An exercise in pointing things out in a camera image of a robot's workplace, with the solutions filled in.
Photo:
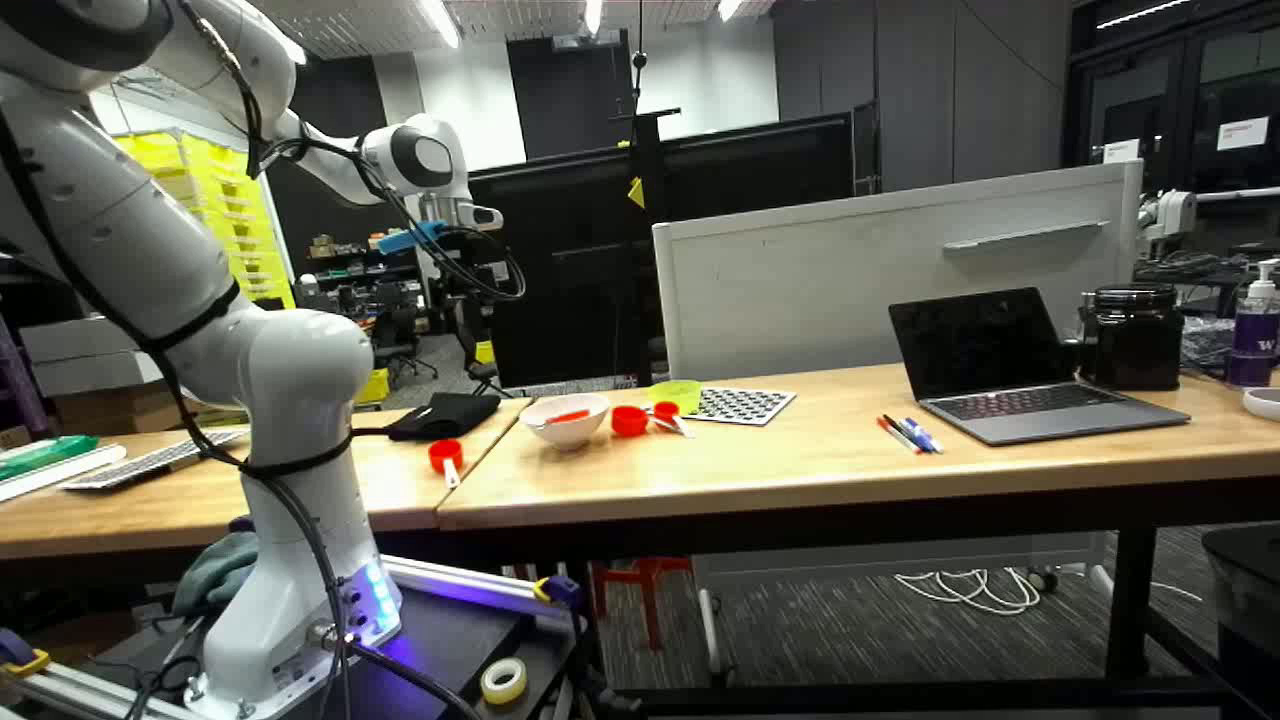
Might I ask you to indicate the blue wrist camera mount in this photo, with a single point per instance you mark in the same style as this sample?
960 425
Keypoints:
411 241

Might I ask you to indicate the black towel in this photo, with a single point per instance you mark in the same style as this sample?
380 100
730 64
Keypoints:
444 414

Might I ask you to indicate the grey keyboard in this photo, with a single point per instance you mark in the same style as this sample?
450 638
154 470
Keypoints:
146 461

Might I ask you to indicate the green plastic plate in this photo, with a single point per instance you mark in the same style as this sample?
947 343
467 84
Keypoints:
681 395

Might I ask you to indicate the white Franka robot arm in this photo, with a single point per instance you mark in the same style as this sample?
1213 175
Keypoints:
280 374

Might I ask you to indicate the teal cloth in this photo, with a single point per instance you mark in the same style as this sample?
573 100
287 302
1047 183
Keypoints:
215 576

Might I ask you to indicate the grey open laptop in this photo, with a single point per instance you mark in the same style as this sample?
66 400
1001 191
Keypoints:
1014 367

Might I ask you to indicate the large black monitor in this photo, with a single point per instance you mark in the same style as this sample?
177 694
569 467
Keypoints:
587 282

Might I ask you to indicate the white bowl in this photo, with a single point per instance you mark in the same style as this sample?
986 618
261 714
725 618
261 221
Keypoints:
565 420

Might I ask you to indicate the black bin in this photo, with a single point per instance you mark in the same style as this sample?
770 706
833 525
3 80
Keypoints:
1246 613

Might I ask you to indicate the black table leg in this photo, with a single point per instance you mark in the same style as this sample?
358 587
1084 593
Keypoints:
1128 601

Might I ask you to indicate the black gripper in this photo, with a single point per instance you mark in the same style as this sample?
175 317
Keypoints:
479 289

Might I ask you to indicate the blue pen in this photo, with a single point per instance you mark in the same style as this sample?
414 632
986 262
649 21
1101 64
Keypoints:
922 434

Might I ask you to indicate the red pen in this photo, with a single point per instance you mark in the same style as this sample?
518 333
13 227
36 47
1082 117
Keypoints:
897 434

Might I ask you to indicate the white desk divider panel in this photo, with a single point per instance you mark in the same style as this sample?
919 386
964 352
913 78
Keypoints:
854 282

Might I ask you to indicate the yellow warning sign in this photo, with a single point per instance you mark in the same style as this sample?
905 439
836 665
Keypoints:
234 212

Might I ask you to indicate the roll of tape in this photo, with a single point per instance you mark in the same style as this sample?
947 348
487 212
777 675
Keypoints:
504 682

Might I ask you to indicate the green flat box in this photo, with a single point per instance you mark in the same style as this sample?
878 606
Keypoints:
45 455

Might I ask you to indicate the aluminium frame rail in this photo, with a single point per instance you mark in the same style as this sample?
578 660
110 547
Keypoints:
483 582
61 687

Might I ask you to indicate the purple hand sanitizer bottle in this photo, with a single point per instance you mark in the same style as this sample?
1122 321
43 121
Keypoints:
1259 324

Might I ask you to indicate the black equipment box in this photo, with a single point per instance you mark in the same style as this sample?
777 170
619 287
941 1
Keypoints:
1128 343

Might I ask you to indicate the red metal stool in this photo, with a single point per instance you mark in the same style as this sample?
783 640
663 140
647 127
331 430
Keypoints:
641 582

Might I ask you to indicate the small red plastic cup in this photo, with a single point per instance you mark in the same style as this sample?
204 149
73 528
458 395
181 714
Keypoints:
665 414

